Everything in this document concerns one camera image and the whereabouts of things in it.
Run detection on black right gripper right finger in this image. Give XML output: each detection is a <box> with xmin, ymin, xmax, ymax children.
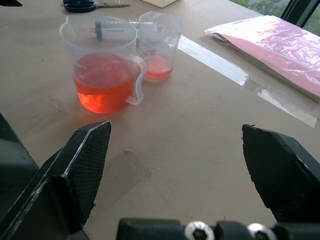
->
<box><xmin>241</xmin><ymin>123</ymin><xmax>320</xmax><ymax>224</ymax></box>

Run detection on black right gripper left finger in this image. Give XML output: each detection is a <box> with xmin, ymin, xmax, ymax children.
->
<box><xmin>0</xmin><ymin>120</ymin><xmax>112</xmax><ymax>240</ymax></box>

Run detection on large clear measuring cup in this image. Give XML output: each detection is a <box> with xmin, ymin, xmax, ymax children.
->
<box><xmin>59</xmin><ymin>15</ymin><xmax>149</xmax><ymax>115</ymax></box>

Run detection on clear plastic syringe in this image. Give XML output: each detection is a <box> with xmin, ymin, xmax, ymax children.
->
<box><xmin>84</xmin><ymin>19</ymin><xmax>166</xmax><ymax>42</ymax></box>

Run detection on small clear measuring cup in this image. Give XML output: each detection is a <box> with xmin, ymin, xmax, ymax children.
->
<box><xmin>138</xmin><ymin>10</ymin><xmax>184</xmax><ymax>81</ymax></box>

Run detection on clear tape strip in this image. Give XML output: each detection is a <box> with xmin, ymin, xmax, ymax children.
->
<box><xmin>176</xmin><ymin>34</ymin><xmax>319</xmax><ymax>129</ymax></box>

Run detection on pink paper in plastic sleeve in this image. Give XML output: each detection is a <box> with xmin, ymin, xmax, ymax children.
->
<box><xmin>204</xmin><ymin>15</ymin><xmax>320</xmax><ymax>103</ymax></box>

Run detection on black object at table edge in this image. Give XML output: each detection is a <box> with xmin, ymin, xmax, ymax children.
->
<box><xmin>0</xmin><ymin>0</ymin><xmax>23</xmax><ymax>8</ymax></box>

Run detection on black window frame post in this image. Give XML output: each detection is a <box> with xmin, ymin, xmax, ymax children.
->
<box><xmin>280</xmin><ymin>0</ymin><xmax>320</xmax><ymax>29</ymax></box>

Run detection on blue handled scissors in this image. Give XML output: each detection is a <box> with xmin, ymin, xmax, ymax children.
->
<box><xmin>62</xmin><ymin>0</ymin><xmax>131</xmax><ymax>14</ymax></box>

